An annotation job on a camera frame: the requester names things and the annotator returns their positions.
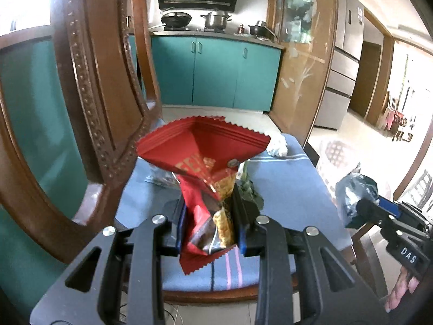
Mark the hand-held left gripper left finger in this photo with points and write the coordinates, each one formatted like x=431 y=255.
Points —
x=169 y=235

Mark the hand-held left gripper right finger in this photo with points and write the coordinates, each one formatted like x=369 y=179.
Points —
x=243 y=230

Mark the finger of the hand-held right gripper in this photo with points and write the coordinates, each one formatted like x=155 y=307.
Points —
x=389 y=206
x=368 y=211

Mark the dark teal plastic bag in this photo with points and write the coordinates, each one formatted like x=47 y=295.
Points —
x=355 y=186

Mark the white lattice plastic basket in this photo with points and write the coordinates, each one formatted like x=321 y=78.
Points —
x=335 y=155

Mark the red snack wrapper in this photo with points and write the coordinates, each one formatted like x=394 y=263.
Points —
x=203 y=142

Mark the person's right hand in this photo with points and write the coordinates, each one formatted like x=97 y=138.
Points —
x=402 y=287

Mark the dark green wrapper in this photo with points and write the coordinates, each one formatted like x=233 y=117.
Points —
x=252 y=193

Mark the wooden framed glass door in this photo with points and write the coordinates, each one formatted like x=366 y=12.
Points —
x=304 y=74
x=421 y=172

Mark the clear bag with dark contents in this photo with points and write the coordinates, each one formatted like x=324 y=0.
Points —
x=159 y=176

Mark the blue striped seat cushion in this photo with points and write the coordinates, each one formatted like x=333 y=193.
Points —
x=297 y=196

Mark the pink plastic chair stack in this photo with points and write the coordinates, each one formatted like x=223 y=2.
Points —
x=395 y=122

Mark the white crumpled tissue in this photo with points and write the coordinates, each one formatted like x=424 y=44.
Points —
x=277 y=145

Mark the silver refrigerator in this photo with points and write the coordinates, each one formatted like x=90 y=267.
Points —
x=341 y=67

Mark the carved wooden chair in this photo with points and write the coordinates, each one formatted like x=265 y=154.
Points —
x=98 y=91

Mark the teal kitchen cabinet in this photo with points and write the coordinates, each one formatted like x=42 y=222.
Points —
x=216 y=71
x=40 y=108

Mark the black cooking pot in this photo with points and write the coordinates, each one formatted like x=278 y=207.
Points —
x=262 y=28

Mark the stainless steel pot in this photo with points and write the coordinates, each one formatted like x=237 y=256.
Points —
x=215 y=20

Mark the black wok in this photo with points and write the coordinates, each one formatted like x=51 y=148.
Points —
x=176 y=18

